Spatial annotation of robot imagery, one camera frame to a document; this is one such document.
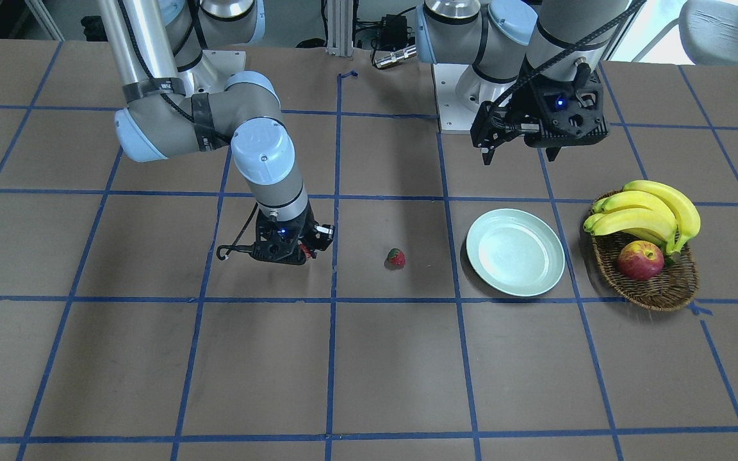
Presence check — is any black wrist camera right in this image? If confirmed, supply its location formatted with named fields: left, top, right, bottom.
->
left=249, top=221, right=306, bottom=266

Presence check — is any brown wicker basket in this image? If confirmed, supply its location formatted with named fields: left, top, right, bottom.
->
left=583, top=230, right=700, bottom=311

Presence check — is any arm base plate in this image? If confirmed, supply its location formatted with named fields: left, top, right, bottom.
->
left=432, top=63, right=536, bottom=134
left=177, top=50, right=247, bottom=96

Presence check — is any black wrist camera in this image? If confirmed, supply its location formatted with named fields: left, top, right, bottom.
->
left=249, top=221, right=306, bottom=266
left=524, top=62, right=610, bottom=149

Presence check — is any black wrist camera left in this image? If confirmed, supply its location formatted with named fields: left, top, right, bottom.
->
left=524, top=62, right=610, bottom=149

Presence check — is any aluminium frame post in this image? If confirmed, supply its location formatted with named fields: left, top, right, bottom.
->
left=323, top=0, right=356, bottom=60

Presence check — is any black power adapter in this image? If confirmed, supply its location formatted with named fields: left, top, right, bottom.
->
left=377, top=14, right=408, bottom=51

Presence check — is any yellow banana bunch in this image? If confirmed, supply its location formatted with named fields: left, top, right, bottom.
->
left=582, top=180, right=702, bottom=256

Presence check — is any red strawberry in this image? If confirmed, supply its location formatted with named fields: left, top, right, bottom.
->
left=298, top=243, right=315, bottom=261
left=386, top=247, right=406, bottom=268

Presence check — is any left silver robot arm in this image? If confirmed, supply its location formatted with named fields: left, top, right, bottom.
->
left=416, top=1, right=642, bottom=165

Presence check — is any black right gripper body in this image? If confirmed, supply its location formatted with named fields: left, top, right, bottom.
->
left=249, top=206, right=336, bottom=264

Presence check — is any red apple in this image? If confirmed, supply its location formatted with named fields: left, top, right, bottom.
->
left=616, top=240, right=665, bottom=281

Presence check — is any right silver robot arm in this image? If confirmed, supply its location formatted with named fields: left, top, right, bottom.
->
left=99, top=1, right=334, bottom=265

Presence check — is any light green plate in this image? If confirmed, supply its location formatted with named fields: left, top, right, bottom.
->
left=465, top=208, right=566, bottom=297

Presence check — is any white chair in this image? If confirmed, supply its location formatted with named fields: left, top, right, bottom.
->
left=632, top=1, right=738, bottom=67

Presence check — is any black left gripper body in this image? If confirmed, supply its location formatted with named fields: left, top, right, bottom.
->
left=470, top=101, right=539, bottom=151

